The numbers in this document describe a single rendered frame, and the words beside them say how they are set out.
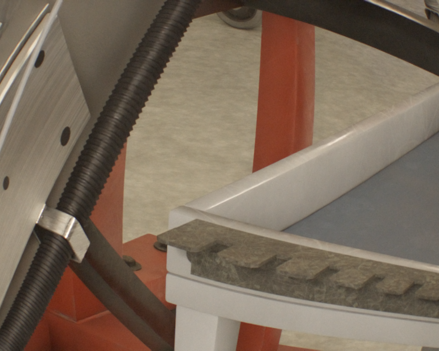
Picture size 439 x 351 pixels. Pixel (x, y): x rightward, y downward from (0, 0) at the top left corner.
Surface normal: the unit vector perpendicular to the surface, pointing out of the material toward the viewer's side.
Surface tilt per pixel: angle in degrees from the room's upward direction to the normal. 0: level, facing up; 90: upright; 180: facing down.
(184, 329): 90
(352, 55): 0
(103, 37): 90
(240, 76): 0
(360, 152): 90
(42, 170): 90
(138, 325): 137
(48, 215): 40
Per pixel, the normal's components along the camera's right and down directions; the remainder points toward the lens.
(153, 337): -0.41, 0.85
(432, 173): 0.08, -0.94
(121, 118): 0.00, 0.44
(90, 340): -0.52, 0.23
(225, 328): 0.85, 0.23
